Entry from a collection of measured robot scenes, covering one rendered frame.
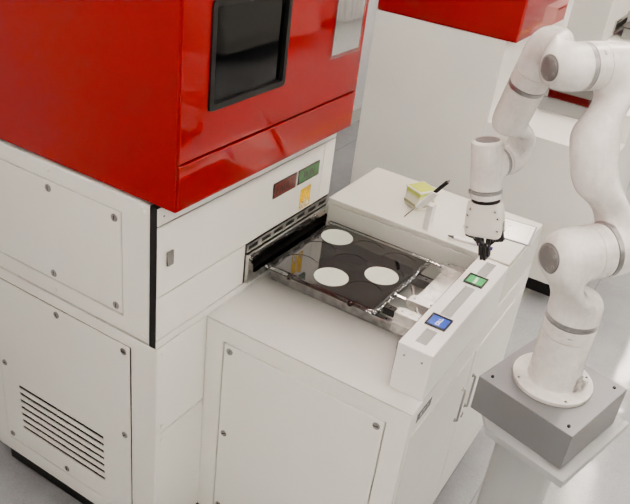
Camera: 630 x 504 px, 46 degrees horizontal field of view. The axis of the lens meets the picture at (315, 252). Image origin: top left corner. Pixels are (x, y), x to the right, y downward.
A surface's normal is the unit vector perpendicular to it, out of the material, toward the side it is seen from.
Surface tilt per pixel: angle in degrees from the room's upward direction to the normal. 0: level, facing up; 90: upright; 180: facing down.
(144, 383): 90
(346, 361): 0
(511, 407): 90
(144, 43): 90
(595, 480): 0
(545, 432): 90
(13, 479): 0
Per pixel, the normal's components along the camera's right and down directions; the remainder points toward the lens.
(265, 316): 0.11, -0.86
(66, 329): -0.52, 0.37
